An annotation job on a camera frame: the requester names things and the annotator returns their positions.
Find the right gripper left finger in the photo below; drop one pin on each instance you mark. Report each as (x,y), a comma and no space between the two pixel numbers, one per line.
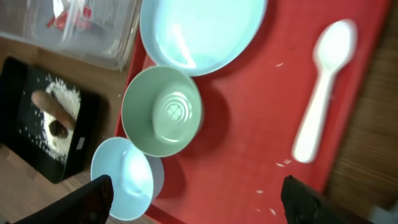
(90,203)

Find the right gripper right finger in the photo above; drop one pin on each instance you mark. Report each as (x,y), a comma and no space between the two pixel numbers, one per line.
(304,205)

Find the light blue small bowl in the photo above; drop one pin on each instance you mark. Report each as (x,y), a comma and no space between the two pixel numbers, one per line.
(137,179)

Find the brown food scrap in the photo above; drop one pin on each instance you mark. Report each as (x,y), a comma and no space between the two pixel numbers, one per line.
(58,130)

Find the white rice pile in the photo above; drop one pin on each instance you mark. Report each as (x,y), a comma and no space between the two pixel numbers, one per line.
(66,99)

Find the orange carrot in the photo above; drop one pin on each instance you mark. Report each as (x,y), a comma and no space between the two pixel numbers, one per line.
(47,103)

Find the green ceramic bowl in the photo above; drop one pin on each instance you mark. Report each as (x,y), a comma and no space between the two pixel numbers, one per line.
(162,111)

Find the red snack wrapper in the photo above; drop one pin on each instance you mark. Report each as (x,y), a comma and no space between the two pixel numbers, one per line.
(80,21)

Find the light blue round plate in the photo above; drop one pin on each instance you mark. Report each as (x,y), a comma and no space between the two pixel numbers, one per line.
(199,37)

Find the white tissue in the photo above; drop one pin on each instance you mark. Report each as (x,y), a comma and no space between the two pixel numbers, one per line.
(63,7)

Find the black food waste tray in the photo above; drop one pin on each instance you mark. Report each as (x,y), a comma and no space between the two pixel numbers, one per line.
(14,74)

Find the clear plastic waste bin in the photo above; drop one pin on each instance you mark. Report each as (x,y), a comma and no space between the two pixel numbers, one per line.
(99,32)

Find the red serving tray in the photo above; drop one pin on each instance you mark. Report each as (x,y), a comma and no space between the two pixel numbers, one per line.
(232,172)

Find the white plastic spoon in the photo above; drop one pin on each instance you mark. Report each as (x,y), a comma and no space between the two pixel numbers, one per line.
(333,50)

